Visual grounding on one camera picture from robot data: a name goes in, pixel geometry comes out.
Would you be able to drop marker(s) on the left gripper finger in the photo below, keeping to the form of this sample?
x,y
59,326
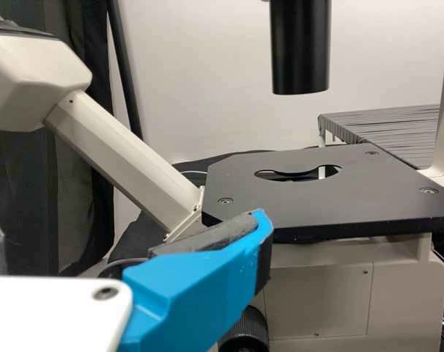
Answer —
x,y
192,293

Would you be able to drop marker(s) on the black platform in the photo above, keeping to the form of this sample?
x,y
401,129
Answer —
x,y
390,128

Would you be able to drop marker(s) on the cream microscope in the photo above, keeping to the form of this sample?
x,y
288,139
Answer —
x,y
317,205

